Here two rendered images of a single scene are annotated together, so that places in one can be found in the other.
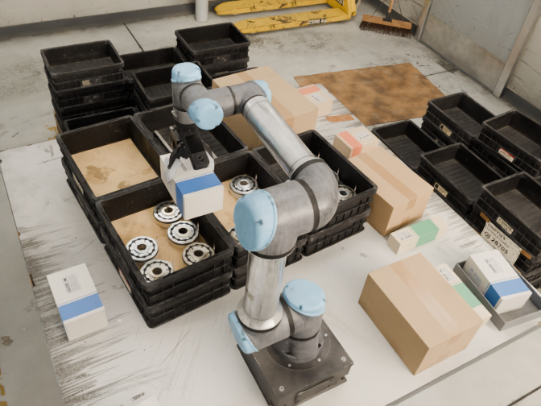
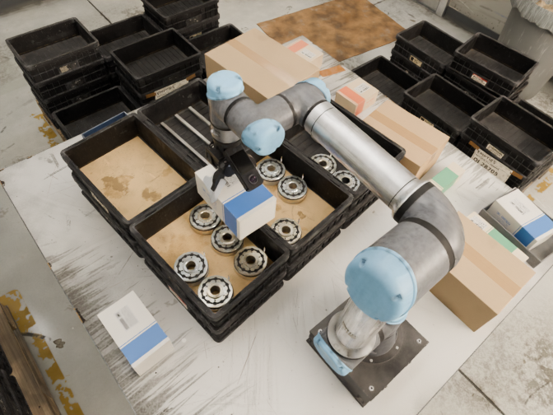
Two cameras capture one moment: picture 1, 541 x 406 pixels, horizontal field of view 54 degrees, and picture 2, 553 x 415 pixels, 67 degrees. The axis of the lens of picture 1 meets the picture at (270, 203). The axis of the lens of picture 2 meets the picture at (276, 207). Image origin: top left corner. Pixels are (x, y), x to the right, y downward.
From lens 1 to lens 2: 0.58 m
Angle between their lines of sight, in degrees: 14
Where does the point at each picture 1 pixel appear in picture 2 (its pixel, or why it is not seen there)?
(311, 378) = (395, 369)
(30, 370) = (90, 366)
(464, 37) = not seen: outside the picture
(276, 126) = (359, 142)
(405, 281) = not seen: hidden behind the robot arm
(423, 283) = (471, 244)
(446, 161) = (423, 92)
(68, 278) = (120, 312)
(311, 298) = not seen: hidden behind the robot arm
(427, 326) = (489, 291)
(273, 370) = (357, 370)
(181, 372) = (262, 382)
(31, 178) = (43, 197)
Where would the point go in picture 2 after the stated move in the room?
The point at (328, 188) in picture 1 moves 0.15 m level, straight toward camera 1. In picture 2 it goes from (458, 226) to (480, 313)
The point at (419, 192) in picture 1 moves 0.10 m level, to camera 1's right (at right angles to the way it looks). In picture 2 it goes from (439, 145) to (463, 144)
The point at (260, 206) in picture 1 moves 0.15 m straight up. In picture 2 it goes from (395, 277) to (430, 223)
